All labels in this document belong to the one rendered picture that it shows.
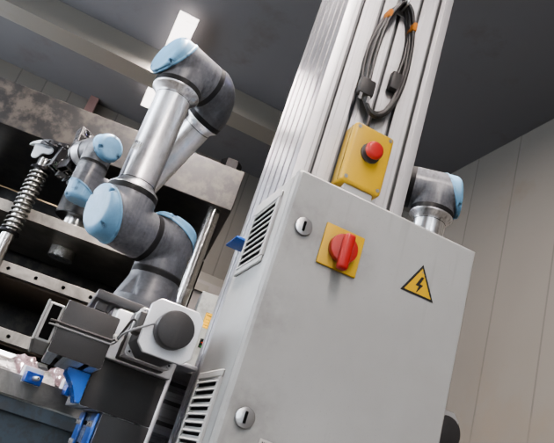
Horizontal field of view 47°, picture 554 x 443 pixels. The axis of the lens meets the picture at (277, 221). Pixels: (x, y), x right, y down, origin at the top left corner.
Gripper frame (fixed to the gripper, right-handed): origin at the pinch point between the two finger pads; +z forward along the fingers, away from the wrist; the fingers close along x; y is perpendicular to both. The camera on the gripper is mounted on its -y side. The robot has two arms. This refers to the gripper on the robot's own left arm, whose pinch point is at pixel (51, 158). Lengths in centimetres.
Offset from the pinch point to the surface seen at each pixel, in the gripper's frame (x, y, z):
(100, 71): 64, -180, 234
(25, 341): 54, 37, 70
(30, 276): 43, 13, 75
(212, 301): 105, -13, 39
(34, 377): 21, 58, -22
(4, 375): 17, 60, -14
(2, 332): 46, 38, 75
